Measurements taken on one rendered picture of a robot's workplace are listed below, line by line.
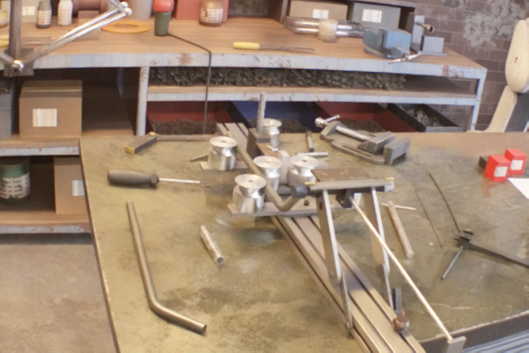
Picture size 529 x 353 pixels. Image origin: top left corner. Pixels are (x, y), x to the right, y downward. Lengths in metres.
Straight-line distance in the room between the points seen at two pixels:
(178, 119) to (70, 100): 0.72
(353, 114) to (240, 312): 2.48
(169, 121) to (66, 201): 0.68
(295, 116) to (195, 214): 2.09
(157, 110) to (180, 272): 2.05
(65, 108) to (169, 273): 1.59
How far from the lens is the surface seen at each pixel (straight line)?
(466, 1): 3.89
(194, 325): 0.83
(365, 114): 3.32
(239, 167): 1.19
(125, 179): 1.18
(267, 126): 1.41
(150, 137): 1.37
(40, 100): 2.45
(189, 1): 2.98
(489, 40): 4.08
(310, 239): 1.01
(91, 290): 2.40
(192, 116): 3.00
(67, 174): 2.58
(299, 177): 1.12
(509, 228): 1.27
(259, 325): 0.86
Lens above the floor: 1.41
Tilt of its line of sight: 22 degrees down
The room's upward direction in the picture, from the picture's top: 7 degrees clockwise
